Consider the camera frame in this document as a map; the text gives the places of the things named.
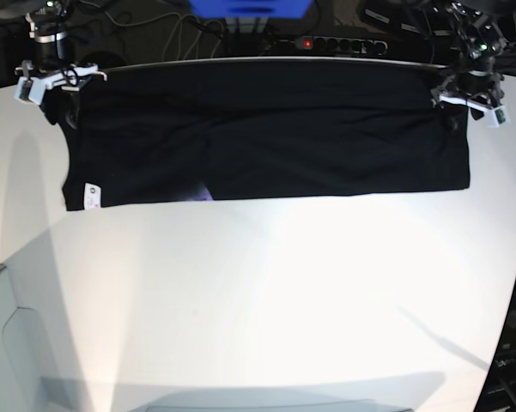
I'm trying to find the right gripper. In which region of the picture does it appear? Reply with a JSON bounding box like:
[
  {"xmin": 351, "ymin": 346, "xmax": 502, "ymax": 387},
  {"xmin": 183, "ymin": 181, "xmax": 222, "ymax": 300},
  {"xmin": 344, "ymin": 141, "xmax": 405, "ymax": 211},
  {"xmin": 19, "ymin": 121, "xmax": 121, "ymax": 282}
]
[{"xmin": 15, "ymin": 36, "xmax": 107, "ymax": 129}]

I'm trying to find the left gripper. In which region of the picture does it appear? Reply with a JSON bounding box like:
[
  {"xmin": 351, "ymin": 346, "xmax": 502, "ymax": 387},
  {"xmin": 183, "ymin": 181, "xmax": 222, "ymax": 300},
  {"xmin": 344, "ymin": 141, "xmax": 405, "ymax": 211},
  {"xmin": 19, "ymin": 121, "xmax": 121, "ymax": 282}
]
[{"xmin": 431, "ymin": 70, "xmax": 505, "ymax": 131}]

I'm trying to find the black T-shirt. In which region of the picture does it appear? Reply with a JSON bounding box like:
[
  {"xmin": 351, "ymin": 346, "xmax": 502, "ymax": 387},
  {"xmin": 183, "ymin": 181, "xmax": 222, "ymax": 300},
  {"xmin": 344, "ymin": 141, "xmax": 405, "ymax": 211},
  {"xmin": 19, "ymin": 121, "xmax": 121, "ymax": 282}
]
[{"xmin": 55, "ymin": 60, "xmax": 470, "ymax": 211}]

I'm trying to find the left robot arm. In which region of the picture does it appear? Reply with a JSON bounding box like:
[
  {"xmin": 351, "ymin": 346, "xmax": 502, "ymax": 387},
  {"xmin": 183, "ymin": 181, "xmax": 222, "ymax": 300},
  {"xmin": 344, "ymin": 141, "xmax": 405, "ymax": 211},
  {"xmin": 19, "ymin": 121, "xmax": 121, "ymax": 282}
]
[{"xmin": 431, "ymin": 1, "xmax": 509, "ymax": 128}]

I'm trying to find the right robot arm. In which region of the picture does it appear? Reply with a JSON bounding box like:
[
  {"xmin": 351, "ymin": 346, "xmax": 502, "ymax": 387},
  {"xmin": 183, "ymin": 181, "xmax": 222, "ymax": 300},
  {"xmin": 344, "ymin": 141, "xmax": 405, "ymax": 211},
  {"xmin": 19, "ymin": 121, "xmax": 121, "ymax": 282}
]
[{"xmin": 14, "ymin": 1, "xmax": 107, "ymax": 129}]

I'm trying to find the white clothing label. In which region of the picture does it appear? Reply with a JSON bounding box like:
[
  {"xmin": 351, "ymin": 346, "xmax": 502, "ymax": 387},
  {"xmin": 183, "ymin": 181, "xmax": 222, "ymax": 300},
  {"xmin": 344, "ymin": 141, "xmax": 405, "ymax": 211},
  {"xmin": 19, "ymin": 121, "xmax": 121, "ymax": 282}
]
[{"xmin": 83, "ymin": 183, "xmax": 102, "ymax": 210}]

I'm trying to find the black power strip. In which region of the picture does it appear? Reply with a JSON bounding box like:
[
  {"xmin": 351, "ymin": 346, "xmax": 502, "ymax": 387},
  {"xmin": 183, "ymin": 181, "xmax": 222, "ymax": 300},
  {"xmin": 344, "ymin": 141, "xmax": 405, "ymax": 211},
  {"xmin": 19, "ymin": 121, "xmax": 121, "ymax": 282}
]
[{"xmin": 261, "ymin": 35, "xmax": 389, "ymax": 57}]

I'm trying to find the blue plastic box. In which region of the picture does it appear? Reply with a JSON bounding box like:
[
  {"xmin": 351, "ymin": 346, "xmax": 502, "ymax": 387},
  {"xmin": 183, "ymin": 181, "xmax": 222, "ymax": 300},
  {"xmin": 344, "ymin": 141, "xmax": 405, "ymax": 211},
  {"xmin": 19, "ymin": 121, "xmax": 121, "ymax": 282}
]
[{"xmin": 189, "ymin": 0, "xmax": 312, "ymax": 19}]

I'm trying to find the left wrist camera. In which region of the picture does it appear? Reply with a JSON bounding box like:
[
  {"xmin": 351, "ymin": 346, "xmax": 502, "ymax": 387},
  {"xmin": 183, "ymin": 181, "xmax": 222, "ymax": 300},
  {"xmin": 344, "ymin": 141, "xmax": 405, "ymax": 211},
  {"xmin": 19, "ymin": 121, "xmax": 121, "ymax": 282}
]
[{"xmin": 485, "ymin": 106, "xmax": 509, "ymax": 128}]

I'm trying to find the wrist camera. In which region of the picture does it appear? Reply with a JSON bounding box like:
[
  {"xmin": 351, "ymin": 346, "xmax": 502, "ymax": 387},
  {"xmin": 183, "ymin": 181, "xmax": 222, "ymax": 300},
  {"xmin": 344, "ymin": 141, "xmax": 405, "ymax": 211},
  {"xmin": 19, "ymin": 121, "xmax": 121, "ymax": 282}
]
[
  {"xmin": 14, "ymin": 76, "xmax": 46, "ymax": 106},
  {"xmin": 485, "ymin": 106, "xmax": 509, "ymax": 128}
]

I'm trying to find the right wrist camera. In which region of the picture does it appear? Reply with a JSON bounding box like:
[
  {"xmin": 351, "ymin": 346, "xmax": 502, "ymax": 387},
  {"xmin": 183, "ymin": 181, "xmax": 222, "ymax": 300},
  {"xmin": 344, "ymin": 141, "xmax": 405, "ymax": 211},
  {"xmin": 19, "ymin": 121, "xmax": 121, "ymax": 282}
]
[{"xmin": 14, "ymin": 76, "xmax": 46, "ymax": 106}]

